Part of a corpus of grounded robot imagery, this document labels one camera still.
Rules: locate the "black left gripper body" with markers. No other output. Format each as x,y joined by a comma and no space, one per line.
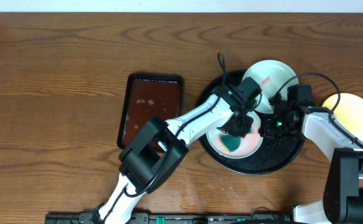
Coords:
241,129

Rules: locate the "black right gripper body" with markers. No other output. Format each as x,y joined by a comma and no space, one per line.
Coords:
277,128

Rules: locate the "green yellow sponge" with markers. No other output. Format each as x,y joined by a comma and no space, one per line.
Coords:
230,142

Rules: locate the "light green plate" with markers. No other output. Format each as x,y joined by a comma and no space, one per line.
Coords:
271,75
249,144

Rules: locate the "yellow plate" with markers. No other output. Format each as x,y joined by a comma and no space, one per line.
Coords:
349,113

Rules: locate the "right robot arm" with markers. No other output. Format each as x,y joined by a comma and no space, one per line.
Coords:
342,200

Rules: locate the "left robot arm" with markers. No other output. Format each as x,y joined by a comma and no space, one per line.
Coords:
159,146

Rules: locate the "round black tray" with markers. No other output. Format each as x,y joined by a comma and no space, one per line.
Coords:
272,155

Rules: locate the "rectangular brown water tray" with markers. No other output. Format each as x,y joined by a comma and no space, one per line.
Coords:
148,95

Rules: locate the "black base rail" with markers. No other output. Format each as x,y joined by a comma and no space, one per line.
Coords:
91,217

